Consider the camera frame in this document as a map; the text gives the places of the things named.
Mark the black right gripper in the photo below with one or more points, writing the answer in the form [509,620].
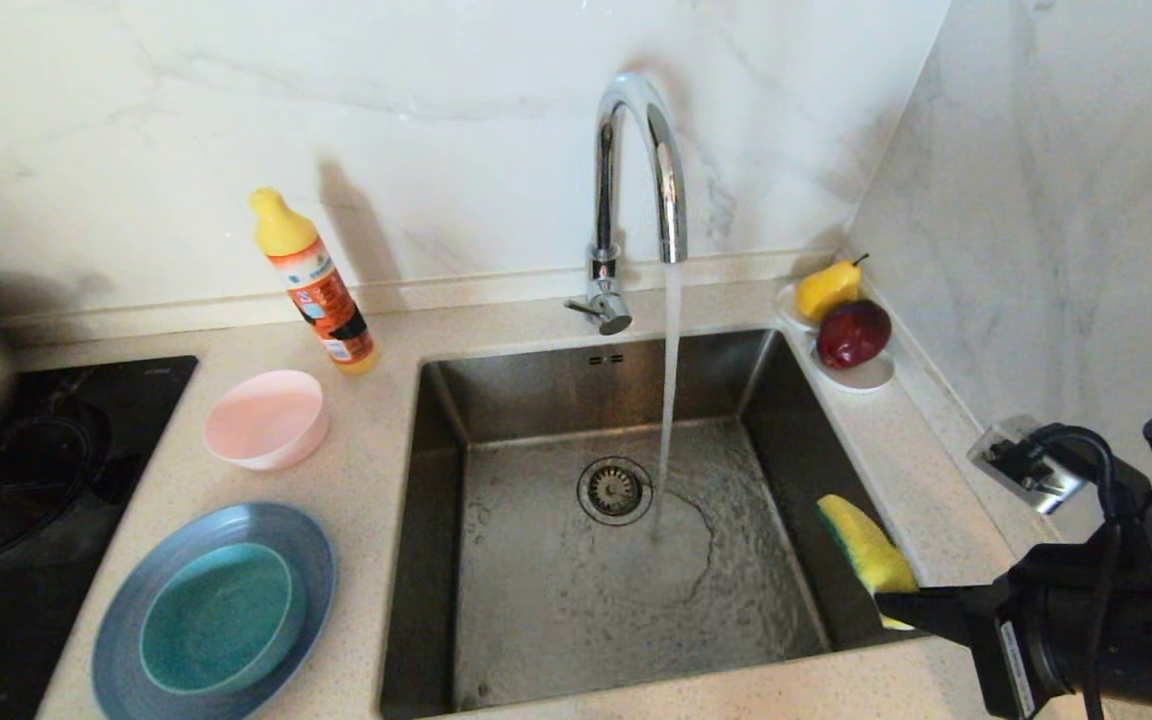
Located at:
[1046,640]

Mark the stainless steel sink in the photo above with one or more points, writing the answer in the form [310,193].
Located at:
[556,620]

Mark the yellow pear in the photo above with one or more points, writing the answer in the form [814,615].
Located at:
[826,290]

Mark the dark red apple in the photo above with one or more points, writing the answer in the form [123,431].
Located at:
[851,335]

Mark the teal bowl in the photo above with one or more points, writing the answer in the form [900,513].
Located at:
[221,620]

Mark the yellow capped dish soap bottle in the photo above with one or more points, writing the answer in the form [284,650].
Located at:
[324,295]

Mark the large blue-grey plate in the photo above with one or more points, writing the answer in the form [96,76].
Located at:
[121,625]

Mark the white fruit dish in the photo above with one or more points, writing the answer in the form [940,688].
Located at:
[866,379]

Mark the chrome gooseneck faucet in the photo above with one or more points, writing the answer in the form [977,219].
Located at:
[604,180]

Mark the yellow sponge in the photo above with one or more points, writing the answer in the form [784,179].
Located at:
[866,550]

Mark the black induction cooktop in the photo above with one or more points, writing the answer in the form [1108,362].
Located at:
[46,560]

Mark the pink plastic bowl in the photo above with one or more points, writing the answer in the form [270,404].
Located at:
[266,425]

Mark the metal drain strainer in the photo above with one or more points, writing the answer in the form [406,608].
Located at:
[614,491]

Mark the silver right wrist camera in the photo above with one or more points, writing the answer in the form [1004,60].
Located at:
[1061,492]

